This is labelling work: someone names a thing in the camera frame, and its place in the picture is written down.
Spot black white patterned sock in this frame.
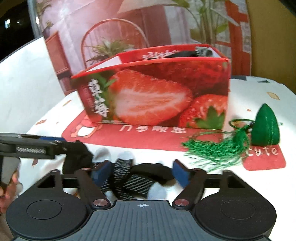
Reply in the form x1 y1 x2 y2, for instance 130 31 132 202
101 151 167 201

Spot grey knitted cloth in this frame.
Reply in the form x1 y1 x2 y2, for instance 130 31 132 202
195 47 214 57

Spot printed living room backdrop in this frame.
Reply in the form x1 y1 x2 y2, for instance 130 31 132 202
28 0 251 94

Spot person's left hand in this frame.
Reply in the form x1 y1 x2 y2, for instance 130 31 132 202
0 170 23 214

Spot red cartoon mat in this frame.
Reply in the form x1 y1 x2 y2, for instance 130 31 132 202
62 111 286 171

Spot green zongzi tassel charm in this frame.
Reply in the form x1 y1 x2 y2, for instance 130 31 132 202
182 103 280 172

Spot white board panel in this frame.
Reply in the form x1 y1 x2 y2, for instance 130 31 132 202
1 37 65 133

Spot red strawberry cardboard box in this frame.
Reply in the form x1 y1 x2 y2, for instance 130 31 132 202
72 44 231 129

